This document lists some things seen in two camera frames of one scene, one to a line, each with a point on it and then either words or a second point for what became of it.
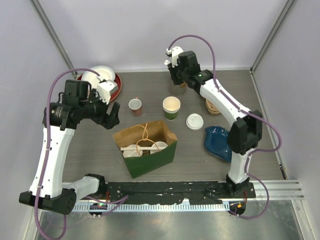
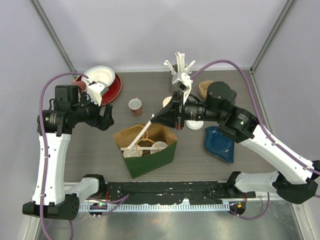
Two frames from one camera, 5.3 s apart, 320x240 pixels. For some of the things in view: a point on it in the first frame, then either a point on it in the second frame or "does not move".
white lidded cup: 161,146 does not move
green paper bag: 146,148 does not move
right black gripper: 173,71 to 169,116
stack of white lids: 194,121 does not move
